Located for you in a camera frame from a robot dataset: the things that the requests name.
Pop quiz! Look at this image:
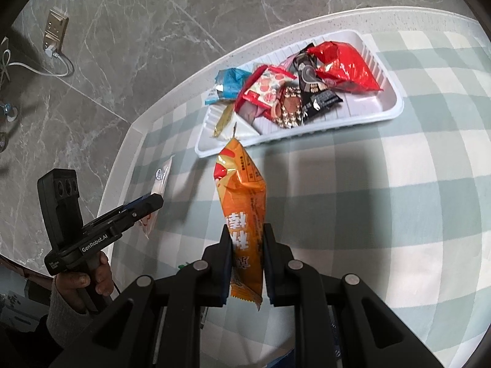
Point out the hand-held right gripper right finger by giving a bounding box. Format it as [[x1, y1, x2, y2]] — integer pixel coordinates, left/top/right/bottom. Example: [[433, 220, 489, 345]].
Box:
[[262, 223, 442, 368]]

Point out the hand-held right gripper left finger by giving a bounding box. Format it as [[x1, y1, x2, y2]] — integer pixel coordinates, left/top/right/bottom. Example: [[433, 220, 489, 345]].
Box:
[[46, 224, 234, 368]]

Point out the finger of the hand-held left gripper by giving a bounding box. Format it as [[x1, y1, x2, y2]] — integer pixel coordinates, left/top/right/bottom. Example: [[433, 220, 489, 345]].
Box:
[[82, 195, 151, 231], [115, 194, 164, 225]]

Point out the clear white snack packet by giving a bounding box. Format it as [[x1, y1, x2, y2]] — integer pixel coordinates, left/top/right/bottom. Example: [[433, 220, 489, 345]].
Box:
[[140, 156, 174, 240]]

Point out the orange snack packet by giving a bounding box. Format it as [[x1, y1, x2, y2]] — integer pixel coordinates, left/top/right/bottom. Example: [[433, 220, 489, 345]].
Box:
[[214, 138, 267, 312]]

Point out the gold snack packet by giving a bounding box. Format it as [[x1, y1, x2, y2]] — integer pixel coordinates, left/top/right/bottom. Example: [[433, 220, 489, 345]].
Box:
[[213, 102, 235, 139]]

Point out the pink snack packet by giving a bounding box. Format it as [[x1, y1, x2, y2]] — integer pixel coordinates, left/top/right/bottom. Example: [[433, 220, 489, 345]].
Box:
[[238, 100, 271, 123]]

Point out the blue snack packet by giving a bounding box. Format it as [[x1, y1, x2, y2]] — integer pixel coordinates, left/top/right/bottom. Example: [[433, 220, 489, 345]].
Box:
[[204, 68, 252, 105]]

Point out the brown red snack packet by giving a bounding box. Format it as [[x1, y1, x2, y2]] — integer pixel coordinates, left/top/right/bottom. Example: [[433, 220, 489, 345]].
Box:
[[269, 85, 305, 129]]

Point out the white packet with orange circles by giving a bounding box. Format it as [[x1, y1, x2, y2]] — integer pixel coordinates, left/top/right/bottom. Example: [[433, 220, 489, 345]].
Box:
[[245, 66, 298, 108]]

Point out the white plastic tray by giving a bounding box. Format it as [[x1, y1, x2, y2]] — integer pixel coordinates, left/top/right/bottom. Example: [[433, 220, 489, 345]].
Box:
[[194, 29, 404, 159]]

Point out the person's left forearm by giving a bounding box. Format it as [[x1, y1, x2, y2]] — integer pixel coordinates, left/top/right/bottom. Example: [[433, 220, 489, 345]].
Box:
[[0, 284, 96, 368]]

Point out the person's left hand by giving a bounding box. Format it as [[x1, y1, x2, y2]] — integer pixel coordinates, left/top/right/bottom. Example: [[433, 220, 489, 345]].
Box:
[[54, 251, 115, 315]]

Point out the small blue object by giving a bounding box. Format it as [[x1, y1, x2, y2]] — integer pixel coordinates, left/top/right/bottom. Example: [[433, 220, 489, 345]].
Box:
[[0, 100, 18, 123]]

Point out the red white striped snack packet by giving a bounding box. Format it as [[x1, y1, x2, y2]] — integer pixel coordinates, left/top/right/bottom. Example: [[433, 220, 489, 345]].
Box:
[[234, 67, 265, 117]]

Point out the black snack packet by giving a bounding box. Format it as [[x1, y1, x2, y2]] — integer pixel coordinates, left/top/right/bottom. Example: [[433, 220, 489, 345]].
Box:
[[288, 44, 344, 123]]

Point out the white charger cable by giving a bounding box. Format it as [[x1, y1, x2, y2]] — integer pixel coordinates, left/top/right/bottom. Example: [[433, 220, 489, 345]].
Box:
[[0, 48, 75, 79]]

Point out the gold wall outlet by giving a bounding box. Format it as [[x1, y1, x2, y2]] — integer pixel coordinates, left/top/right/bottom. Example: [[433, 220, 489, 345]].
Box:
[[42, 10, 70, 56]]

